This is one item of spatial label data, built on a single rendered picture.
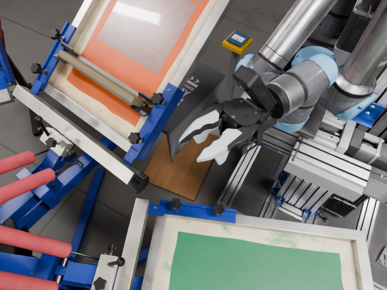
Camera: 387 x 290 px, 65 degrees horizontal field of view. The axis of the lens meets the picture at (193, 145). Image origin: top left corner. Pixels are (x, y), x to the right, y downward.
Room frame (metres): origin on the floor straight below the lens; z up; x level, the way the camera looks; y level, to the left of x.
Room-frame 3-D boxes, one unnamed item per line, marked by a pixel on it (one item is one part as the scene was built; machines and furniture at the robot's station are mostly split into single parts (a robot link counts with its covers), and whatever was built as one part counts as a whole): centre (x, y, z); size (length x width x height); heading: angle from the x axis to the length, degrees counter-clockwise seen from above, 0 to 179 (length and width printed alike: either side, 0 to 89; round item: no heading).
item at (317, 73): (0.45, -0.24, 1.65); 0.11 x 0.08 x 0.09; 127
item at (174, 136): (0.99, 0.01, 0.77); 0.46 x 0.09 x 0.36; 142
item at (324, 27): (1.15, -0.61, 1.31); 0.15 x 0.15 x 0.10
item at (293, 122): (0.46, -0.23, 1.56); 0.11 x 0.08 x 0.11; 37
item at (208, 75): (1.11, 0.15, 0.95); 0.48 x 0.44 x 0.01; 142
